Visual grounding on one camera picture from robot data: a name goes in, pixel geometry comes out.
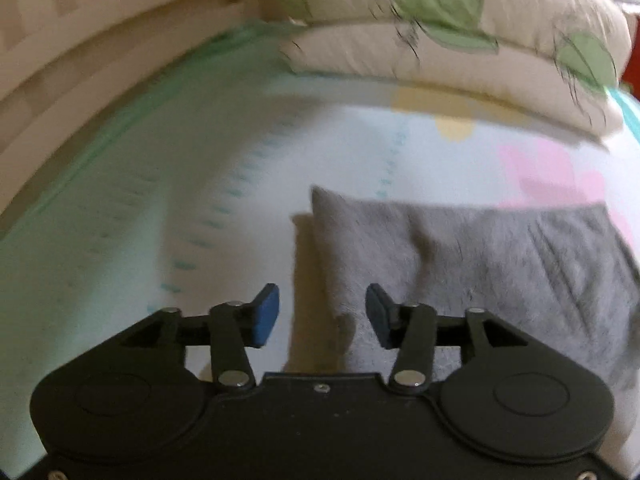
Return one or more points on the cream leaf print folded quilt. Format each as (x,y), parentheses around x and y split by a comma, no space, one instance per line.
(559,59)

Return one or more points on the grey knit pants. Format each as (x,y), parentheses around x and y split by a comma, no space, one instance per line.
(563,275)

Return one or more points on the beige wooden bed rail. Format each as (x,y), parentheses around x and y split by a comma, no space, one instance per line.
(63,62)

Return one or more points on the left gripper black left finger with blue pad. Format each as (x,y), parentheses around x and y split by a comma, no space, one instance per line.
(235,326)

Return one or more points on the white pastel patterned bed sheet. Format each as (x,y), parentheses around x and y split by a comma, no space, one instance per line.
(195,189)

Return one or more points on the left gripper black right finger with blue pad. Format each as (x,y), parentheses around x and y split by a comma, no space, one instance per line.
(412,330)

